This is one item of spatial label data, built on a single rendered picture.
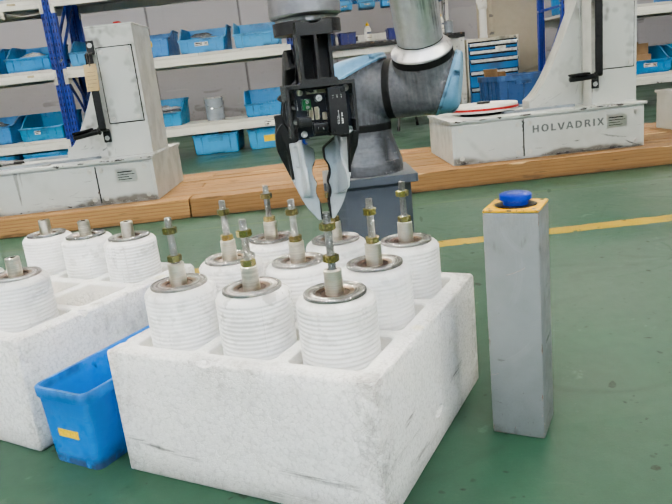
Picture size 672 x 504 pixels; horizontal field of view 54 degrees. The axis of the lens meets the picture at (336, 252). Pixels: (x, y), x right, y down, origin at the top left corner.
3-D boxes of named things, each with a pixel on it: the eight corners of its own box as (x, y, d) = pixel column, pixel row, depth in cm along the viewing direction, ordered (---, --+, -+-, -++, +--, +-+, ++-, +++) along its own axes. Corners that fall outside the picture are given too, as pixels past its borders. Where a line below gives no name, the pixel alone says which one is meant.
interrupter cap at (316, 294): (351, 308, 73) (351, 302, 73) (292, 305, 76) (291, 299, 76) (376, 286, 80) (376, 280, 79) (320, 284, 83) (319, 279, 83)
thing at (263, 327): (224, 415, 90) (203, 289, 85) (287, 392, 94) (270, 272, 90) (252, 444, 82) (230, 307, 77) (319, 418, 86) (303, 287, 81)
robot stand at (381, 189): (336, 298, 154) (322, 170, 146) (415, 289, 154) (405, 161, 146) (339, 327, 136) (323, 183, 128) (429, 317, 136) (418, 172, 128)
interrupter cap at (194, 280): (178, 276, 94) (177, 271, 94) (219, 279, 90) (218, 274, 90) (138, 293, 88) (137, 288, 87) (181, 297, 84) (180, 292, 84)
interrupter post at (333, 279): (340, 299, 76) (337, 272, 76) (321, 298, 77) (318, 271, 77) (348, 292, 78) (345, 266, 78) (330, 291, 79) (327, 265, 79)
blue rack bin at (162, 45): (138, 62, 563) (134, 37, 557) (183, 58, 563) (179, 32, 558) (122, 61, 514) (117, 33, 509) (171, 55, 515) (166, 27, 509)
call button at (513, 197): (503, 204, 88) (503, 189, 87) (534, 204, 86) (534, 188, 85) (496, 211, 84) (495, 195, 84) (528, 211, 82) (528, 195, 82)
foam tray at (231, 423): (276, 355, 125) (263, 264, 121) (479, 378, 107) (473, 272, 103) (130, 469, 92) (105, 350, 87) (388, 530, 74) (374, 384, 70)
